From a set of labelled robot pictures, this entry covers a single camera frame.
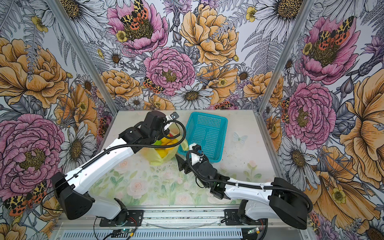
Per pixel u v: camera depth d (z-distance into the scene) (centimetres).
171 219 76
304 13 74
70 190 40
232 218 73
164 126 65
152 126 54
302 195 44
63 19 75
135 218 73
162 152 94
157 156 69
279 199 42
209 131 109
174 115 65
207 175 56
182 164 66
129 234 70
